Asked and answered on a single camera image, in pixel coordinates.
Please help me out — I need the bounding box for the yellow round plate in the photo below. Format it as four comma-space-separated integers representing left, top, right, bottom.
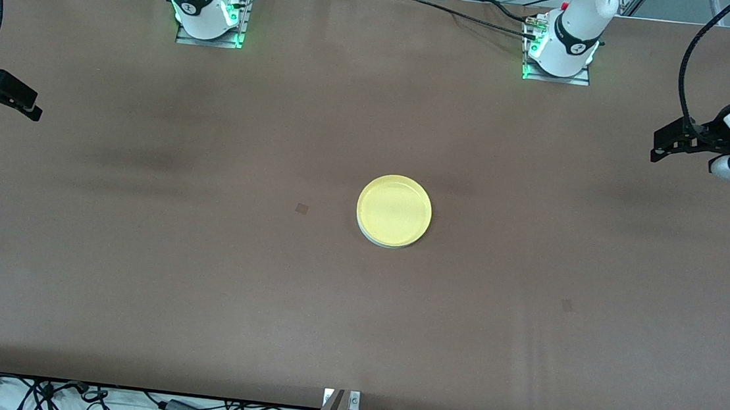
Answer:
353, 172, 436, 249

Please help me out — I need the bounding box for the pale green round plate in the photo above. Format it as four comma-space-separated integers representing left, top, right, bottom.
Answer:
357, 228, 427, 253

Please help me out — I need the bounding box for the thin black table cable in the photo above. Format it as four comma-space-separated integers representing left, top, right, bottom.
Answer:
394, 0, 542, 41
479, 0, 532, 24

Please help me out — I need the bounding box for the white metal bracket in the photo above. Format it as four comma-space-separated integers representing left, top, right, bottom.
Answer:
322, 388, 363, 410

